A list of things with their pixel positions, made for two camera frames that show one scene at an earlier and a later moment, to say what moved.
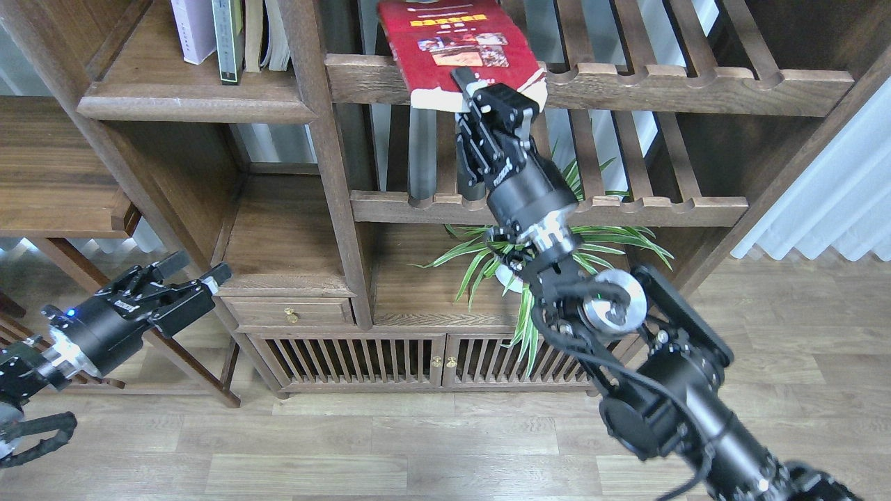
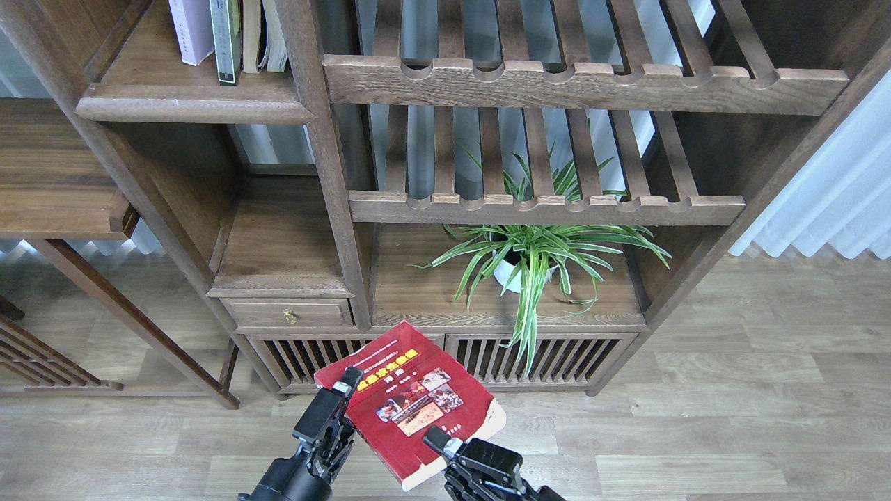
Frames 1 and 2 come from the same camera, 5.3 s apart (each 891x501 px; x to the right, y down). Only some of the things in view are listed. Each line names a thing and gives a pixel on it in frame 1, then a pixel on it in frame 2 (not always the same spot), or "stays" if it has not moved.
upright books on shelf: (266, 41) stays
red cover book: (431, 38) → (410, 384)
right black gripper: (527, 193) → (493, 474)
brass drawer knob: (290, 317) stays
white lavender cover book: (195, 24) stays
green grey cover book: (228, 21) stays
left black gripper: (103, 331) → (308, 476)
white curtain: (843, 200) stays
